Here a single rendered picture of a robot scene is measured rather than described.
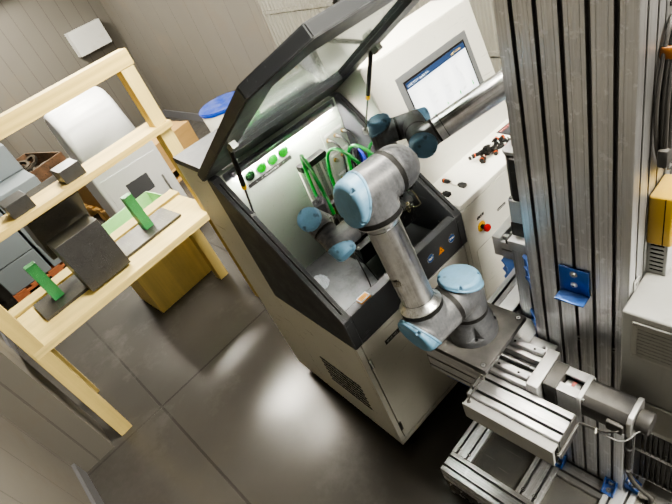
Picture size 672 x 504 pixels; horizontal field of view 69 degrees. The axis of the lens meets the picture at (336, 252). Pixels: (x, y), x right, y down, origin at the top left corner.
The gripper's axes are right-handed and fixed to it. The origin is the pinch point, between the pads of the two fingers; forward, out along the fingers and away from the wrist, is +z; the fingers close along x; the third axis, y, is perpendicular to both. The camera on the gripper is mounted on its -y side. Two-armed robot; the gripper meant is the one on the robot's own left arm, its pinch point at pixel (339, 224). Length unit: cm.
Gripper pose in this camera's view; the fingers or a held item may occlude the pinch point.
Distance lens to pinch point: 180.0
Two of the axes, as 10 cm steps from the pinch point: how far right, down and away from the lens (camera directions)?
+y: 4.4, 8.8, -2.0
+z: 3.1, 0.5, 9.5
